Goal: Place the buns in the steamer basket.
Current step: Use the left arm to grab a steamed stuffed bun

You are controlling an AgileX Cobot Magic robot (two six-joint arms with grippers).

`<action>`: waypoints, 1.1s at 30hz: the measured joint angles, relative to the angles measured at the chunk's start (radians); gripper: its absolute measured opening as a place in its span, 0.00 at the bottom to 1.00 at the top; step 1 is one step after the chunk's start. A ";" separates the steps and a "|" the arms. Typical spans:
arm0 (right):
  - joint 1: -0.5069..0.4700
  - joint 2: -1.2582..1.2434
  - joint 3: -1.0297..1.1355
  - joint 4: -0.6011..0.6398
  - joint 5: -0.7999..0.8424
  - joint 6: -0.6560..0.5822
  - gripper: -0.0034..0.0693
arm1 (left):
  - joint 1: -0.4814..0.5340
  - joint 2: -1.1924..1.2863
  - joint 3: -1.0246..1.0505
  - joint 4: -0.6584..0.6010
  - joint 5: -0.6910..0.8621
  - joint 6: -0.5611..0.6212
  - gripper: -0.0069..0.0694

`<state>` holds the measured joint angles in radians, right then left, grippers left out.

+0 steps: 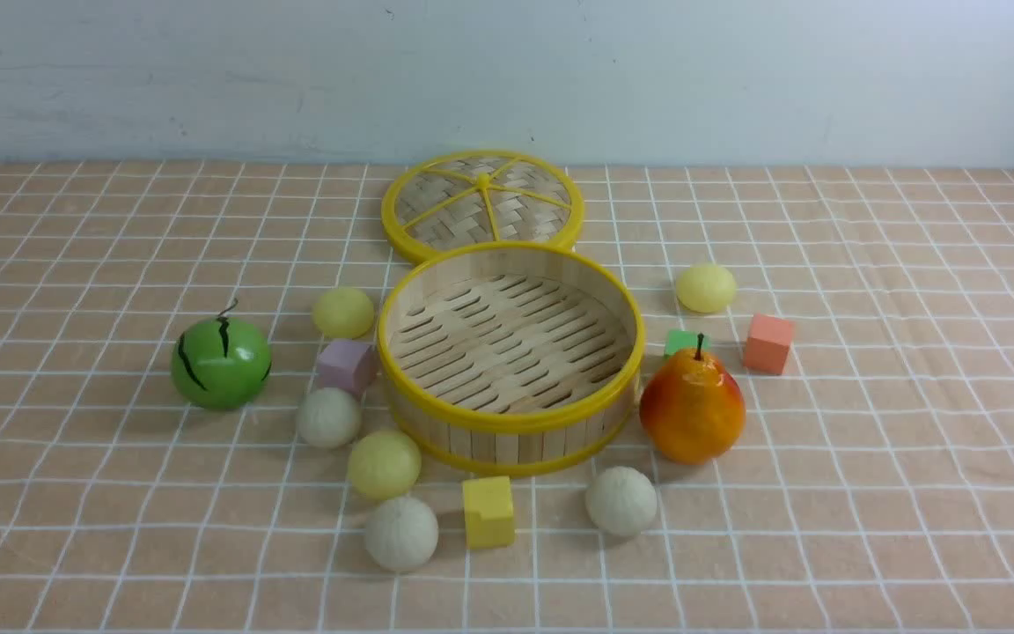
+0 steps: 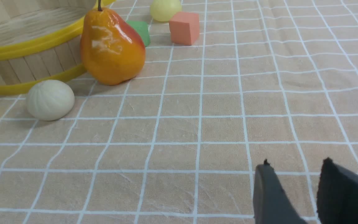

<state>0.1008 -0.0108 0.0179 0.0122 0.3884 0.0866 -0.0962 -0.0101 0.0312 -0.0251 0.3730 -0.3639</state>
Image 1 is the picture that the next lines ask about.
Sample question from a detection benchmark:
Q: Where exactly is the woven bamboo steamer lid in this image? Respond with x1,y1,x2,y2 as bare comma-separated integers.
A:
379,150,586,263

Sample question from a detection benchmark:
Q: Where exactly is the bamboo steamer tray yellow rim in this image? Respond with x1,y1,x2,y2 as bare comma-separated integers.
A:
377,242,645,477

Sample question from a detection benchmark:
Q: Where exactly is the yellow cube block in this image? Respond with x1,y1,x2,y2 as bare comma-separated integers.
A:
461,475,516,550

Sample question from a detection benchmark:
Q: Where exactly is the purple cube block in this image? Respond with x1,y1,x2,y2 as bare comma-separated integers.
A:
315,340,378,401

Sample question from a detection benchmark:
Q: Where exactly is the white bun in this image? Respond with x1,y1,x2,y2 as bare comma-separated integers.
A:
584,466,658,538
295,388,363,449
364,497,439,572

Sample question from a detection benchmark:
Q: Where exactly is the orange red toy pear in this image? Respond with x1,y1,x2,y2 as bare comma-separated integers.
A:
639,332,747,466

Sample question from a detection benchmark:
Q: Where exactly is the orange cube block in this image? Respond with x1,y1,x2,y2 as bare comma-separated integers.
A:
743,313,794,376

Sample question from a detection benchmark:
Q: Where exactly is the green toy watermelon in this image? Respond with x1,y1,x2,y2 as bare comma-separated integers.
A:
170,299,271,410

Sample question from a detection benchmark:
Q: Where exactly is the yellow bun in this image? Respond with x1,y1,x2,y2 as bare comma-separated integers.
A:
312,286,375,340
349,429,422,500
673,263,737,313

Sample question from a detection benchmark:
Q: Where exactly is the green cube block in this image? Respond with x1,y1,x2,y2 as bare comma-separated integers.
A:
663,329,709,360

